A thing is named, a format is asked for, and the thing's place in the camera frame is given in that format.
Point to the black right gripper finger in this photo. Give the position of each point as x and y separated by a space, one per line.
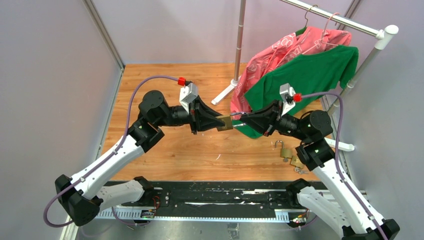
255 128
271 111

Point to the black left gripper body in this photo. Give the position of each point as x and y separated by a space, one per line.
183 118

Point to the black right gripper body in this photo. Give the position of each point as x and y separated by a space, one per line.
289 125

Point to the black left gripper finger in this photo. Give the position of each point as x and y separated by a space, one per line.
205 123
203 114

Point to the large brass padlock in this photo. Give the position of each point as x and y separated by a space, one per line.
228 121

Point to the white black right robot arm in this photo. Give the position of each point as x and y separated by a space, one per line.
352 217

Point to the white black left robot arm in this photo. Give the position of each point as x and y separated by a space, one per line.
85 194

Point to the small brass padlock with key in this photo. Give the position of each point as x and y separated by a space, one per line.
299 167

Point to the small brass padlock open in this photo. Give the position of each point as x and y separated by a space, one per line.
285 153

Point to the green t-shirt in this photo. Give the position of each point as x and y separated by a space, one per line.
307 74

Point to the pink printed shirt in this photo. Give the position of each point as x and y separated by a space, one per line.
306 41

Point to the metal clothes rack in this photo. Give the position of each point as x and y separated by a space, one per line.
299 106

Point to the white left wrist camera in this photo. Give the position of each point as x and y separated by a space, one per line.
188 94

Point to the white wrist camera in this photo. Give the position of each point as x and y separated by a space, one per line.
287 94
188 94

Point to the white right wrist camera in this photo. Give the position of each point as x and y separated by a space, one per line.
287 94

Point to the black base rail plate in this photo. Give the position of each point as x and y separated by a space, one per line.
224 199

